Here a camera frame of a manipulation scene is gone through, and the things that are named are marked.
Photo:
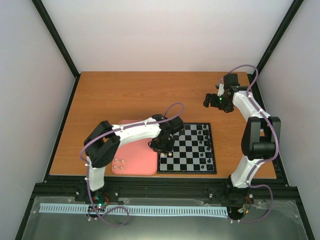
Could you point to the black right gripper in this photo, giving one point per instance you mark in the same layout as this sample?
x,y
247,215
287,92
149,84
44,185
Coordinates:
x,y
213,103

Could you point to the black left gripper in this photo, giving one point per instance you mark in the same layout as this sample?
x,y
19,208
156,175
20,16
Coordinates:
x,y
168,149

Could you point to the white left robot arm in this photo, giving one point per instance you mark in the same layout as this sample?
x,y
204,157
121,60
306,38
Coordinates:
x,y
100,147

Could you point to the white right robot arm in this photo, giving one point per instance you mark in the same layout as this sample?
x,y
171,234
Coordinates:
x,y
260,140

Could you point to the pink plastic tray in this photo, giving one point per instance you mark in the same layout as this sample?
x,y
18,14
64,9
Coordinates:
x,y
139,158

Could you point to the black and grey chessboard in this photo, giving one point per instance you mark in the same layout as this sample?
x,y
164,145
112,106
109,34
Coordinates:
x,y
185,157

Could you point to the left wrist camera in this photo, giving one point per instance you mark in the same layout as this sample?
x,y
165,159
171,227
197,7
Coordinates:
x,y
175,125

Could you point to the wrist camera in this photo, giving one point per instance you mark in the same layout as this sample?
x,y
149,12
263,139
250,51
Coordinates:
x,y
230,79
175,125

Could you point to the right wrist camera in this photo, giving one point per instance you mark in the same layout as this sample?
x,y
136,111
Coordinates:
x,y
230,79

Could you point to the light blue cable duct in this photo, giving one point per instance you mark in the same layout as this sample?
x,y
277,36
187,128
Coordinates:
x,y
136,210

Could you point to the black aluminium frame rail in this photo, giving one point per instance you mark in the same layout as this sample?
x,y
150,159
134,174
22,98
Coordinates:
x,y
209,190

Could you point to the right black frame post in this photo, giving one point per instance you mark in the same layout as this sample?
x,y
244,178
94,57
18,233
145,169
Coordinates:
x,y
279,33

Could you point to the black frame post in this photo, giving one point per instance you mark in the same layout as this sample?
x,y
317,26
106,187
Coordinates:
x,y
50,26
279,33

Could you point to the left black frame post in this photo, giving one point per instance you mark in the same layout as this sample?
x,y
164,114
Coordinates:
x,y
50,26

